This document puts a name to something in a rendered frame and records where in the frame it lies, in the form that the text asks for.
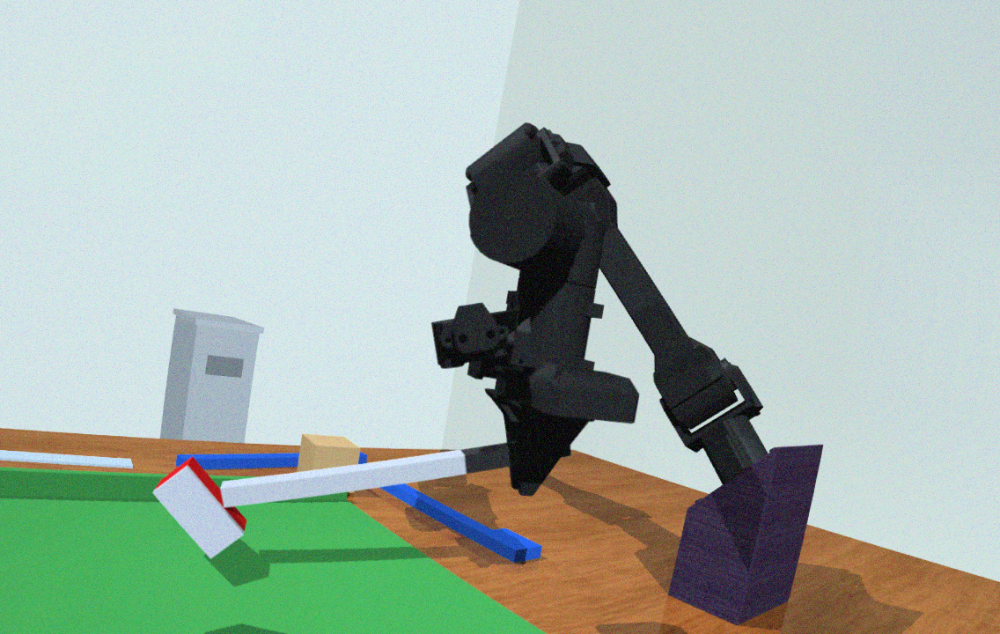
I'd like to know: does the white putter shaft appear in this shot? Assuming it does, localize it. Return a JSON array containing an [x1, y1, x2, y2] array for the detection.
[[153, 440, 520, 558]]

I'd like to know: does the blue long bar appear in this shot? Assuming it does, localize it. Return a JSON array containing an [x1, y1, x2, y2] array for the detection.
[[380, 483, 542, 563], [176, 453, 299, 469]]

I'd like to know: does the green putting mat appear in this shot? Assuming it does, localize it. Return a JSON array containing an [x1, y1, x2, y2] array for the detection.
[[0, 495, 547, 634]]

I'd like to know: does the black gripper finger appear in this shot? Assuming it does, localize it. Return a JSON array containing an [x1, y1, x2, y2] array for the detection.
[[485, 388, 528, 490], [505, 400, 594, 496]]

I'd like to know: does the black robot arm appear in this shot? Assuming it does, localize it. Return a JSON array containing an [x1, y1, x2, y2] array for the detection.
[[431, 122, 768, 484]]

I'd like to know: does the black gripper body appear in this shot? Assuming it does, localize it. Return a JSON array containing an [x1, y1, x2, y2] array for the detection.
[[467, 277, 640, 424]]

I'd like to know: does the light blue flat bar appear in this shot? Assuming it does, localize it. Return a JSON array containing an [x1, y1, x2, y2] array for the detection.
[[0, 450, 133, 468]]

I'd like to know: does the tan block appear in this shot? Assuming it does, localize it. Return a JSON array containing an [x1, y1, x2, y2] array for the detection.
[[297, 434, 360, 473]]

